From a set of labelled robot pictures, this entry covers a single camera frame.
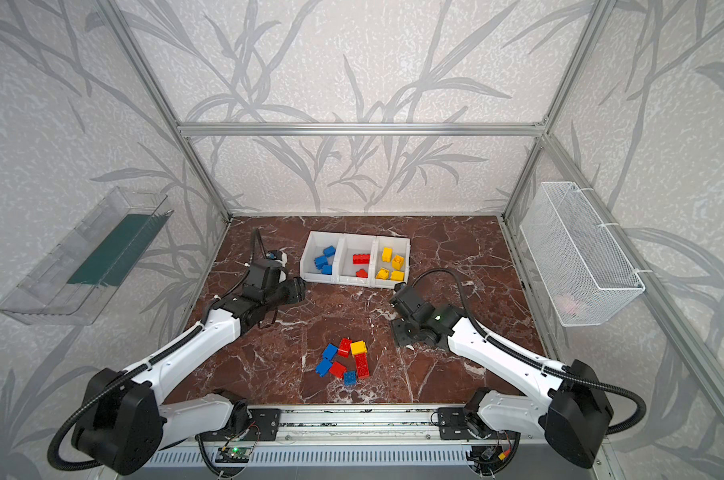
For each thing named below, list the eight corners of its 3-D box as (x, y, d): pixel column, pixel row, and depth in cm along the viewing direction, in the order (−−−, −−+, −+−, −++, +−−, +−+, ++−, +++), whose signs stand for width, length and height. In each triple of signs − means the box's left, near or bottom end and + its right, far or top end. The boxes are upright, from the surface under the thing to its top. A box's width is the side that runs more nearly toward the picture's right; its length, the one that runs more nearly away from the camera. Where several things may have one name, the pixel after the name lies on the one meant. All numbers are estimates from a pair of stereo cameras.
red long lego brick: (358, 380, 83) (357, 377, 81) (354, 357, 87) (354, 354, 85) (370, 377, 83) (370, 375, 81) (366, 354, 87) (366, 352, 86)
